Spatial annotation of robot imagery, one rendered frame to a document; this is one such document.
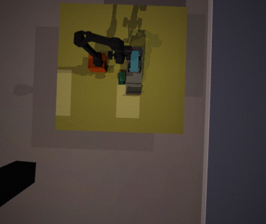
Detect green tray floor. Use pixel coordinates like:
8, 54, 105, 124
119, 73, 125, 84

